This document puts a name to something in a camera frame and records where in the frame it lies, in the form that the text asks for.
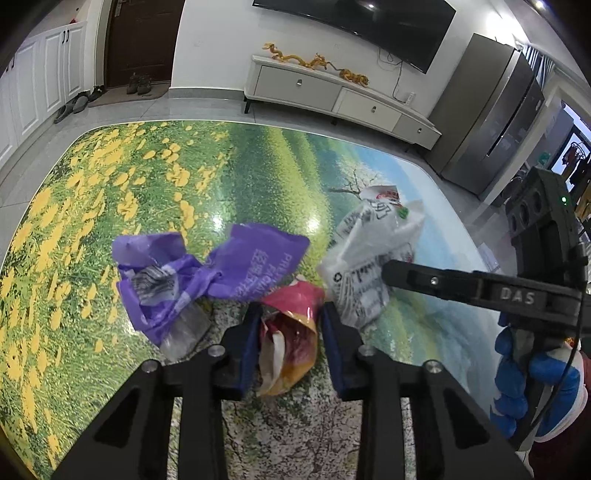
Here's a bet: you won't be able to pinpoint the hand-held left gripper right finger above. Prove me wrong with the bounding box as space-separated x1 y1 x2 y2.
321 300 532 480

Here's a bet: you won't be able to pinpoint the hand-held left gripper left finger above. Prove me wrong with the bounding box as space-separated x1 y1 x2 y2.
51 302 264 480

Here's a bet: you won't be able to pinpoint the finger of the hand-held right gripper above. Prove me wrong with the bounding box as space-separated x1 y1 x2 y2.
382 260 482 301

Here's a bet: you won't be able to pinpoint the red yellow snack packet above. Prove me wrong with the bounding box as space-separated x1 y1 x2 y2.
256 279 326 398

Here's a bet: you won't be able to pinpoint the white printed plastic bag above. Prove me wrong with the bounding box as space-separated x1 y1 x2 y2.
316 185 426 330

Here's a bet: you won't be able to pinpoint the person's right hand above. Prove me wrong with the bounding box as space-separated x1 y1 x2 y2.
490 327 585 462

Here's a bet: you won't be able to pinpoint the purple tissue pack wrapper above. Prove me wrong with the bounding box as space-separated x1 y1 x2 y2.
112 223 311 361

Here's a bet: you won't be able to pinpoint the hanging clothes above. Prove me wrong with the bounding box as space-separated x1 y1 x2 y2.
561 141 591 185

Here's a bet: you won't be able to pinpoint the grey double door refrigerator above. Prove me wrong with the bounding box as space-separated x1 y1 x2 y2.
425 32 546 200

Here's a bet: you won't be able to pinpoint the blue white curtain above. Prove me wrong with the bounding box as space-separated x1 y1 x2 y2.
522 44 555 86

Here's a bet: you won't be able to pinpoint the small golden animal ornament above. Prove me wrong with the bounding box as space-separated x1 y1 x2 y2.
339 69 370 88

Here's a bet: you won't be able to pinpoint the white grey television console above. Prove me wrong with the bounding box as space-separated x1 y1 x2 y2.
241 54 443 151

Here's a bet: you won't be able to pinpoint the long golden dragon ornament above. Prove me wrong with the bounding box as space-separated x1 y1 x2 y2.
263 42 334 71

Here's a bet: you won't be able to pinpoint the brown doormat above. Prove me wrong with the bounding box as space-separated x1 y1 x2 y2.
90 83 169 107

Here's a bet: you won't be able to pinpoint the dark brown entrance door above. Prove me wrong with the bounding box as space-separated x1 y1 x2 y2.
105 0 185 88

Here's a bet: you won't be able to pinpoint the white lower shoe cabinet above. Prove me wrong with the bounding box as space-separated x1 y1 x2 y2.
0 21 88 162

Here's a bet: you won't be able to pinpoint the black wall television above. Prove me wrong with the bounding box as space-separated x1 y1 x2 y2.
252 0 457 75

